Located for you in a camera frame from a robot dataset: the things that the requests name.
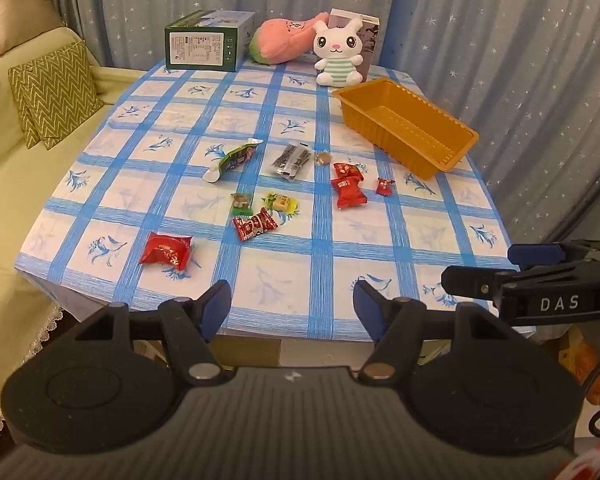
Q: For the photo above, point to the yellow candy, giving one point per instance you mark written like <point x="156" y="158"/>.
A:
<point x="280" y="202"/>

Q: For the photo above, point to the red twisted wrapper candy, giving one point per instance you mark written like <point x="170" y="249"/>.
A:
<point x="255" y="225"/>

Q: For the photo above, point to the plain red snack packet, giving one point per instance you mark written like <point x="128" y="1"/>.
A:
<point x="350" y="195"/>

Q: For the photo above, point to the green zigzag cushion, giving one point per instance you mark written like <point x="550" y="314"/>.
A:
<point x="65" y="90"/>
<point x="22" y="115"/>

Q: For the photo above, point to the green cardboard box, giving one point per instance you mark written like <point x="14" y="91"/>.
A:
<point x="200" y="47"/>

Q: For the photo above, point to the green snack packet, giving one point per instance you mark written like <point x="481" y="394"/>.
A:
<point x="237" y="156"/>

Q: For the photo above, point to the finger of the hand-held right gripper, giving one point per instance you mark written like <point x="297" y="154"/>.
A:
<point x="530" y="253"/>
<point x="470" y="282"/>

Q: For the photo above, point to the small red candy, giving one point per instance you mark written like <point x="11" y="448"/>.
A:
<point x="385" y="186"/>

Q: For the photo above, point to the red patterned snack packet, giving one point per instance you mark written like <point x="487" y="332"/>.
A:
<point x="345" y="170"/>

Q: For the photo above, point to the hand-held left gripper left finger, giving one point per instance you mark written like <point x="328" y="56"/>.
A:
<point x="215" y="306"/>

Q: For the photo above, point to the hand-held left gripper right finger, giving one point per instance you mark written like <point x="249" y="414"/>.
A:
<point x="367" y="310"/>

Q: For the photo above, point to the large red snack packet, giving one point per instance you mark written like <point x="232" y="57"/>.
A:
<point x="165" y="251"/>

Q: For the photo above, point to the blue checked tablecloth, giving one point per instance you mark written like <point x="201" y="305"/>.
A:
<point x="290" y="260"/>

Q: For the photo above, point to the white rabbit plush toy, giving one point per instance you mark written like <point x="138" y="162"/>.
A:
<point x="337" y="67"/>

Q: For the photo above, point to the pale green sofa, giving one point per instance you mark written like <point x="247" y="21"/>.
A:
<point x="10" y="185"/>

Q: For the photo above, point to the orange plastic tray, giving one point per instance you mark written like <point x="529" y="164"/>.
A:
<point x="405" y="130"/>

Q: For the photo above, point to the gold cushion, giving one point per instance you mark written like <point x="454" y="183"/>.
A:
<point x="20" y="15"/>

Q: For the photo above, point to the dark printed box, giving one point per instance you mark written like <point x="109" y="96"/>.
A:
<point x="372" y="40"/>

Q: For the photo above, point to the pink plush toy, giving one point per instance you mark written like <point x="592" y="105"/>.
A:
<point x="280" y="40"/>

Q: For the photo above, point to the small brown candy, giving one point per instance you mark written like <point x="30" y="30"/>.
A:
<point x="322" y="159"/>

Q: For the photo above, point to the red white patterned cloth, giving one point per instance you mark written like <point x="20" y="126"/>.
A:
<point x="590" y="467"/>

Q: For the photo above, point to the orange plastic bag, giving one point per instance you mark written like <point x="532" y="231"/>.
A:
<point x="587" y="360"/>

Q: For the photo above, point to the brown green candy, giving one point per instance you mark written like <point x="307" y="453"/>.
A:
<point x="240" y="201"/>

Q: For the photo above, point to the black clear snack packet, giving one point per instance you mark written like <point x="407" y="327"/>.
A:
<point x="290" y="160"/>

